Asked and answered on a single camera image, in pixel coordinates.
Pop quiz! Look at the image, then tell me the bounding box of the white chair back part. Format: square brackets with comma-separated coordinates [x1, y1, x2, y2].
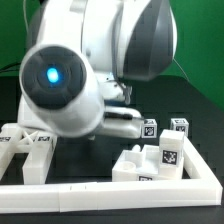
[0, 123, 57, 185]

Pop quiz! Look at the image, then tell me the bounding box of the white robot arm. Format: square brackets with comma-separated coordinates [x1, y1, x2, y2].
[18, 0, 177, 139]

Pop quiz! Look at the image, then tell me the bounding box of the white U-shaped frame obstacle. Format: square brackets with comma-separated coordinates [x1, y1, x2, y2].
[0, 140, 223, 214]

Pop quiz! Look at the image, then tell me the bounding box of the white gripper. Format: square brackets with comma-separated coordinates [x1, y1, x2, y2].
[92, 106, 144, 139]

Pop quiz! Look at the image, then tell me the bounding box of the white chair seat part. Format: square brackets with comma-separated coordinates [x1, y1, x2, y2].
[111, 144, 185, 183]

